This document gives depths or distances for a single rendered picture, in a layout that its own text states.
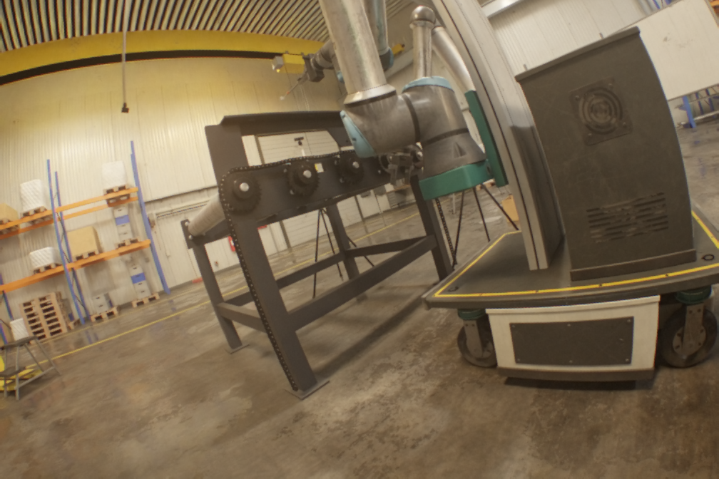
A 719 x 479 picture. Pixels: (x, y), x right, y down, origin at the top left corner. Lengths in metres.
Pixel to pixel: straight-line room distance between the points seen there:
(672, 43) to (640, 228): 4.47
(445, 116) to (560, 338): 0.65
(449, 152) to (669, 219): 0.58
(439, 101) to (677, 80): 4.52
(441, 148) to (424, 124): 0.08
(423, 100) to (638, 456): 1.02
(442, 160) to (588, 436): 0.80
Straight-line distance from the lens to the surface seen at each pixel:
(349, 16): 0.81
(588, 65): 0.74
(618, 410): 0.89
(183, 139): 11.25
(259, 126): 1.37
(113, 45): 8.50
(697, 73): 5.05
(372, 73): 0.80
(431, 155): 0.82
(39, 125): 11.97
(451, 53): 1.54
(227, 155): 1.23
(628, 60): 0.75
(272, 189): 1.26
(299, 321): 1.25
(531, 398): 0.95
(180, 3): 10.70
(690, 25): 5.13
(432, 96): 0.84
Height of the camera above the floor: 0.66
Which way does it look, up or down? 1 degrees down
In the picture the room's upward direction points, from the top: 18 degrees counter-clockwise
